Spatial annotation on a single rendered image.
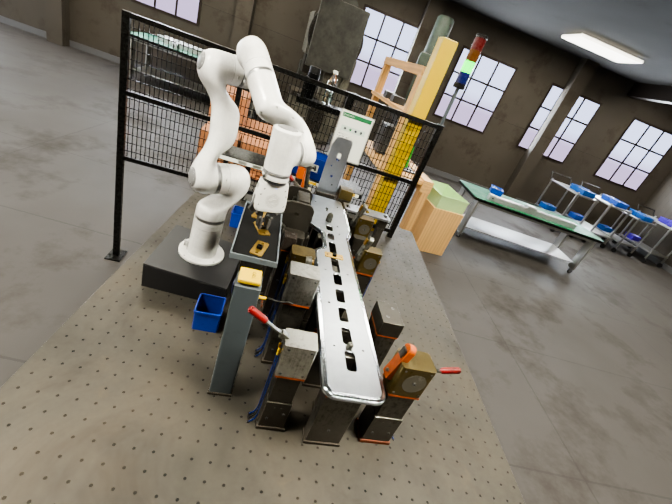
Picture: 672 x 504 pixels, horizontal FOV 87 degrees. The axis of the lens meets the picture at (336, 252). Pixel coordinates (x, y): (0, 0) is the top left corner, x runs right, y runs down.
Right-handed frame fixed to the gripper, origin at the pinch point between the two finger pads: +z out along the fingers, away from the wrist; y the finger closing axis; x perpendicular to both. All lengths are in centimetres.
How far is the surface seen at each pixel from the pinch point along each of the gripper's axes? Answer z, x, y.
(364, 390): 18, -55, 17
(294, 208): 2.4, 17.6, 18.5
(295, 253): 10.6, -2.1, 14.1
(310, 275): 7.5, -18.9, 12.2
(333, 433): 42, -53, 17
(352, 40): -78, 547, 303
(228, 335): 22.3, -27.6, -13.0
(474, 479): 48, -77, 63
